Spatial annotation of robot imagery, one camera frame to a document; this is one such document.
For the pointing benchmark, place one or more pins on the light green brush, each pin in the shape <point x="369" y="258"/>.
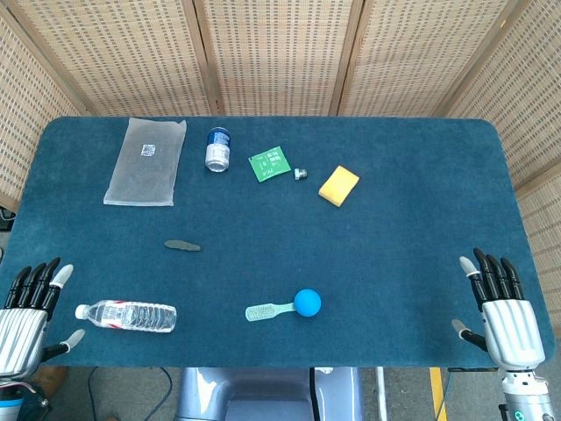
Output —
<point x="265" y="312"/>

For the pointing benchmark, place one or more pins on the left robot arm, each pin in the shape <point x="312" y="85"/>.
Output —
<point x="15" y="399"/>

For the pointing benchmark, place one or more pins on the clear plastic bag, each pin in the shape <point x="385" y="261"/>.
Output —
<point x="144" y="162"/>

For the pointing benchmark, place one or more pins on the small grey-green object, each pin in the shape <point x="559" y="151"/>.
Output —
<point x="182" y="246"/>

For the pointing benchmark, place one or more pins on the small grey metal block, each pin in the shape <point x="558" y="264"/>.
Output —
<point x="300" y="173"/>

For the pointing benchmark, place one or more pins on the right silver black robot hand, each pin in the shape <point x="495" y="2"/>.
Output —
<point x="510" y="326"/>

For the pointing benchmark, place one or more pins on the grey robot torso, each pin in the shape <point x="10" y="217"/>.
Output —
<point x="267" y="394"/>

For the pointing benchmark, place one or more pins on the blue table cloth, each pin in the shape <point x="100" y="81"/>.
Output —
<point x="280" y="263"/>

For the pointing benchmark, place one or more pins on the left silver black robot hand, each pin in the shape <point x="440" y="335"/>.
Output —
<point x="24" y="326"/>

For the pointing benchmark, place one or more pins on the clear plastic water bottle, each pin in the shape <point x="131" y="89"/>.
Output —
<point x="131" y="316"/>

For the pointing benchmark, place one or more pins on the white metal pole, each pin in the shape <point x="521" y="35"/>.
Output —
<point x="381" y="394"/>

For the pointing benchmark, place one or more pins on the blue ball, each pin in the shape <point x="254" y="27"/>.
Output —
<point x="307" y="302"/>

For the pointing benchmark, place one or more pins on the green sachet packet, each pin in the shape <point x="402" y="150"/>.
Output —
<point x="269" y="164"/>

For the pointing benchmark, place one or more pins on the yellow sponge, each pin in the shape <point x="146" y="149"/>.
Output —
<point x="338" y="185"/>

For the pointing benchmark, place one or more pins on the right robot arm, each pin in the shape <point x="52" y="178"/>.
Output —
<point x="523" y="394"/>

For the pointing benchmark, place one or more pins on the woven folding screen panel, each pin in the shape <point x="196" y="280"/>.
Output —
<point x="526" y="123"/>
<point x="26" y="118"/>
<point x="421" y="52"/>
<point x="118" y="52"/>
<point x="280" y="52"/>

